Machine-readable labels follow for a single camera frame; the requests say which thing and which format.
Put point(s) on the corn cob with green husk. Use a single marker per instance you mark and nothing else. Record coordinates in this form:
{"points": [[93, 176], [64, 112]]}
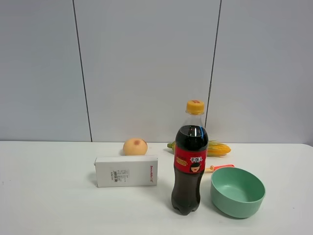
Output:
{"points": [[214, 149]]}

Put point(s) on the beige spatula with orange handle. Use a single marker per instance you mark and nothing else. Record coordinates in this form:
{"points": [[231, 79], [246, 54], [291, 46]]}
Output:
{"points": [[212, 168]]}

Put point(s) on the green plastic bowl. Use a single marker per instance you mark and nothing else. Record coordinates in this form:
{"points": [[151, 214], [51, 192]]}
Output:
{"points": [[236, 192]]}

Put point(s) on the cola bottle with yellow cap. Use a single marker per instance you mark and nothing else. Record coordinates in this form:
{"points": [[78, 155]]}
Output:
{"points": [[190, 154]]}

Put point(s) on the white cardboard box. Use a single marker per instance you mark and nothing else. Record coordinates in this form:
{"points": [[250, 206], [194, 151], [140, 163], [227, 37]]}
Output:
{"points": [[126, 171]]}

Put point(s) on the orange peach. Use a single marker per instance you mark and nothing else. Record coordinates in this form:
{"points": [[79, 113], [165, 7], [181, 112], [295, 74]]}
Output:
{"points": [[134, 147]]}

